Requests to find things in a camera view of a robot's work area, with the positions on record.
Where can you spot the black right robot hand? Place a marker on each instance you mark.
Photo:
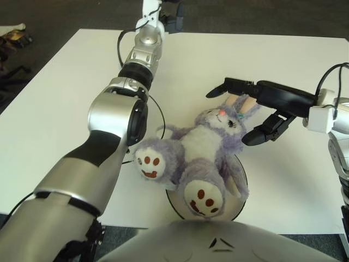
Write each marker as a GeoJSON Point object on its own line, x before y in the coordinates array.
{"type": "Point", "coordinates": [280, 99]}

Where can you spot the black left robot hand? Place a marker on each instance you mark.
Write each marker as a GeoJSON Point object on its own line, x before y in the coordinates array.
{"type": "Point", "coordinates": [173, 21]}

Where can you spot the purple plush bunny doll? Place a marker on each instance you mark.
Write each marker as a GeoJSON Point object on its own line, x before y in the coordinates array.
{"type": "Point", "coordinates": [199, 152]}

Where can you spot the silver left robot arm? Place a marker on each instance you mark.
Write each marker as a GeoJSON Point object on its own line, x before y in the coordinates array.
{"type": "Point", "coordinates": [109, 122]}

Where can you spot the white plate with black rim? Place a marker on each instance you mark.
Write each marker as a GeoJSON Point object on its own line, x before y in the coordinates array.
{"type": "Point", "coordinates": [234, 207]}

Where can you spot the white table leg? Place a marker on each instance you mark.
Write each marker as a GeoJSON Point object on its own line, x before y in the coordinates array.
{"type": "Point", "coordinates": [345, 237]}

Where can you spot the dark box with gold print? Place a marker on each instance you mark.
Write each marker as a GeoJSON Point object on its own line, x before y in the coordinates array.
{"type": "Point", "coordinates": [19, 39]}

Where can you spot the white paper sheet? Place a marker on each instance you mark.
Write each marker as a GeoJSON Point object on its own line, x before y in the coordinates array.
{"type": "Point", "coordinates": [9, 28]}

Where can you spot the grey robot torso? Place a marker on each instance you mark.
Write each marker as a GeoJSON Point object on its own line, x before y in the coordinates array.
{"type": "Point", "coordinates": [191, 243]}

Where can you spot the black office chair base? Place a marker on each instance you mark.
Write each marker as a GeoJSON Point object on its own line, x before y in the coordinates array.
{"type": "Point", "coordinates": [11, 76]}

